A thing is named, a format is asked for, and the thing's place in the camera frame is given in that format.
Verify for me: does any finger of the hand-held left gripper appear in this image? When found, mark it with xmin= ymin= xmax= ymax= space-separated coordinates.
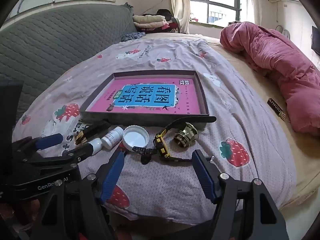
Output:
xmin=12 ymin=133 xmax=64 ymax=155
xmin=24 ymin=144 xmax=94 ymax=168

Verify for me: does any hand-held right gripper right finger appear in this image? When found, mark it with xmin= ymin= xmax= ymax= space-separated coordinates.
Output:
xmin=191 ymin=149 xmax=290 ymax=240

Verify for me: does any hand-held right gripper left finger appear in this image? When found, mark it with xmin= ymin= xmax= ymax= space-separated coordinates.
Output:
xmin=30 ymin=151 xmax=125 ymax=240

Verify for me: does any white earbud case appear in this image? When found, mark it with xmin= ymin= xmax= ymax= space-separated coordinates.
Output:
xmin=89 ymin=138 xmax=103 ymax=153

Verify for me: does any white pill bottle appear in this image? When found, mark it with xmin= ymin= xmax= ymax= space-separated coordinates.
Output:
xmin=101 ymin=126 xmax=125 ymax=150

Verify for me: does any black patterned hair clip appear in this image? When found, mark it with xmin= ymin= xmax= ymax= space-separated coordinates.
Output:
xmin=132 ymin=145 xmax=157 ymax=165

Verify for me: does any brass metal fitting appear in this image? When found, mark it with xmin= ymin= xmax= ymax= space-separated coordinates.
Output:
xmin=174 ymin=122 xmax=200 ymax=147

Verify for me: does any black and yellow wristwatch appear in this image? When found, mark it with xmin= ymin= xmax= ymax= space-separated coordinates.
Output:
xmin=153 ymin=116 xmax=217 ymax=163

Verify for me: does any shallow brown cardboard box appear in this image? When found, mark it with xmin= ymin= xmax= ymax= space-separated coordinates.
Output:
xmin=79 ymin=70 xmax=210 ymax=128

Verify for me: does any white plastic cap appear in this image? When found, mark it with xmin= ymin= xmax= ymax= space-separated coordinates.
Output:
xmin=122 ymin=125 xmax=150 ymax=153

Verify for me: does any pink and blue book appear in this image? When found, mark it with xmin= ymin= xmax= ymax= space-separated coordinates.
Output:
xmin=87 ymin=78 xmax=202 ymax=115

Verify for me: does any grey quilted headboard cover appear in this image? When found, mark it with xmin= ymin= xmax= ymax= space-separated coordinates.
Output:
xmin=0 ymin=2 xmax=138 ymax=120

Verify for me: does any black gold rectangular pack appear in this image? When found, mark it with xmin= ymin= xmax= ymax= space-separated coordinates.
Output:
xmin=267 ymin=97 xmax=287 ymax=119

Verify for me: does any strawberry printed bed sheet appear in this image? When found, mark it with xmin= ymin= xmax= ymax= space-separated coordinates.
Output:
xmin=12 ymin=39 xmax=297 ymax=225

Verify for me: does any dark patterned cloth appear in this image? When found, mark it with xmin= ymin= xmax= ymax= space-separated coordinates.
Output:
xmin=122 ymin=31 xmax=145 ymax=42

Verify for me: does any pink quilt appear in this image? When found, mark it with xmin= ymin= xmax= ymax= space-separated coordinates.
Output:
xmin=220 ymin=22 xmax=320 ymax=133

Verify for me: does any pile of folded clothes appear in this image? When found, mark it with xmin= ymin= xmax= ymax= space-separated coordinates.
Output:
xmin=132 ymin=9 xmax=179 ymax=33

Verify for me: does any cream curtain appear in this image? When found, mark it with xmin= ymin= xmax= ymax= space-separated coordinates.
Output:
xmin=246 ymin=0 xmax=263 ymax=27
xmin=170 ymin=0 xmax=190 ymax=34

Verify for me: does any window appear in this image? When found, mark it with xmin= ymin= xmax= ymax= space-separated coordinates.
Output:
xmin=189 ymin=0 xmax=248 ymax=25

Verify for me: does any metal wire rack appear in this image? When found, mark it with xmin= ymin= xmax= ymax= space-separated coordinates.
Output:
xmin=275 ymin=25 xmax=290 ymax=39

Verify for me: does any black wall television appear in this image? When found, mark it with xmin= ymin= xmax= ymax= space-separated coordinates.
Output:
xmin=311 ymin=26 xmax=320 ymax=55

